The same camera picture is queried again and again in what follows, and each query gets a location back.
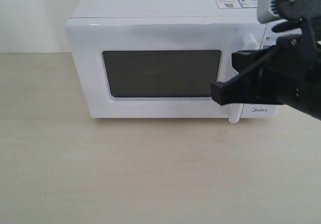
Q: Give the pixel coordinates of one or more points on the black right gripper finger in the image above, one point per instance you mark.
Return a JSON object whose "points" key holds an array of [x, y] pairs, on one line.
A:
{"points": [[245, 58], [246, 87]]}

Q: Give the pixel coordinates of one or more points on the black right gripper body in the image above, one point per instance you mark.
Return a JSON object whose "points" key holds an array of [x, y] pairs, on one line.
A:
{"points": [[293, 76]]}

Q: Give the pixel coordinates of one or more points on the white microwave door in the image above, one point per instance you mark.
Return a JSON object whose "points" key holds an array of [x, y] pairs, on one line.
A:
{"points": [[157, 68]]}

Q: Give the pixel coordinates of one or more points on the white Midea microwave oven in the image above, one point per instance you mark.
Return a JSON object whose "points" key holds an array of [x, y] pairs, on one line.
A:
{"points": [[298, 18]]}

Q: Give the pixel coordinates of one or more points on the warning label sticker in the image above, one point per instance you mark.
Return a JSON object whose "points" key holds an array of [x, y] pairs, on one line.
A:
{"points": [[236, 4]]}

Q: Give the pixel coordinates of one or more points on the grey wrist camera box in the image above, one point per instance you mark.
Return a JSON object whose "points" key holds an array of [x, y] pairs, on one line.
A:
{"points": [[266, 11]]}

